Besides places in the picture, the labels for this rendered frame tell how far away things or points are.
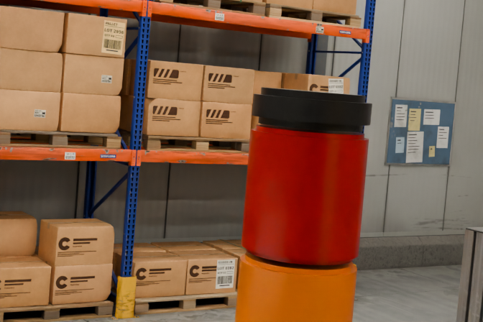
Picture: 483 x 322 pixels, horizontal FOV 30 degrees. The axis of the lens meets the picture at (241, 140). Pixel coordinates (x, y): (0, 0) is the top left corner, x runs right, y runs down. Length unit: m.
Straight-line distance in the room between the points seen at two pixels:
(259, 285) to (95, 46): 8.05
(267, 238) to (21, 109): 7.84
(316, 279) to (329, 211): 0.03
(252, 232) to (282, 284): 0.02
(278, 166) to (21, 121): 7.86
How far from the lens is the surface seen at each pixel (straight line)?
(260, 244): 0.37
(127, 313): 8.78
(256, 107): 0.37
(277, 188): 0.36
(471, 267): 2.28
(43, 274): 8.50
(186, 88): 8.86
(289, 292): 0.37
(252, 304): 0.37
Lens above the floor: 2.34
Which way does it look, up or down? 4 degrees down
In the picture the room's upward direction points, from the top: 5 degrees clockwise
